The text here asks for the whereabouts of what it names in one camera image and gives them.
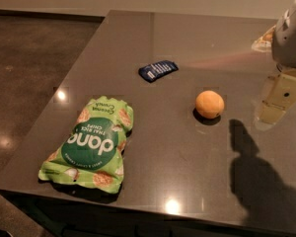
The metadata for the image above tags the green rice chip bag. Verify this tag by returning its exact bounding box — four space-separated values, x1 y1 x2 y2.
38 96 133 194

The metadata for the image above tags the orange fruit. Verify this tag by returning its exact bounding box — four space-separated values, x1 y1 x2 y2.
195 91 225 119

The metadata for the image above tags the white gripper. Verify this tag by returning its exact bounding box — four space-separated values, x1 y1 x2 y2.
258 0 296 124

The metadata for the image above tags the dark blue snack packet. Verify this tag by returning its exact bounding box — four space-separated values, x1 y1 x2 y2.
138 60 179 83

